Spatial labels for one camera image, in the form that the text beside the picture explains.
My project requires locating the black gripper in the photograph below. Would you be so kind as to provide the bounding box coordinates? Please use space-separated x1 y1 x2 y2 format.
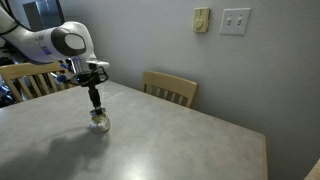
75 67 110 116

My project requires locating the silver candle container yellow wax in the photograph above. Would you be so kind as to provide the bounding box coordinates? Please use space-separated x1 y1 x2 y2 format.
89 113 112 134

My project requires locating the wide slatted wooden chair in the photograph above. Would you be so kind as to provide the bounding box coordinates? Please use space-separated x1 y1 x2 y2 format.
0 61 76 103

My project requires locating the low-backed wooden chair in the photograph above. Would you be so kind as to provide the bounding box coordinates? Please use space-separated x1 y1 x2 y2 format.
141 70 198 108

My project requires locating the blue white clutter item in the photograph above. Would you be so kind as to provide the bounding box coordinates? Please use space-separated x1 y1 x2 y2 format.
0 83 16 108

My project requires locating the grey flat panel screen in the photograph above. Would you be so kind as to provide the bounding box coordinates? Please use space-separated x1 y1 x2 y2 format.
22 0 66 33

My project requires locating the light wooden counter corner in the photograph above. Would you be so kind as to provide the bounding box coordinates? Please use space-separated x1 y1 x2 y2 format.
303 158 320 180

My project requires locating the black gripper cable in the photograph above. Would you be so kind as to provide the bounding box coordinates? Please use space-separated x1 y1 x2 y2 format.
96 65 111 83

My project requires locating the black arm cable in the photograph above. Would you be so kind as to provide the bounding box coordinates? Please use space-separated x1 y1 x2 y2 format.
0 0 22 36

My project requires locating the beige wall thermostat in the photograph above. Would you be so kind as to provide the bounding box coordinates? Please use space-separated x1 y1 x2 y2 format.
192 7 211 33

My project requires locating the white double light switch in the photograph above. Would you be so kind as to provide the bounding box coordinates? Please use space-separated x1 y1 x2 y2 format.
219 7 252 36

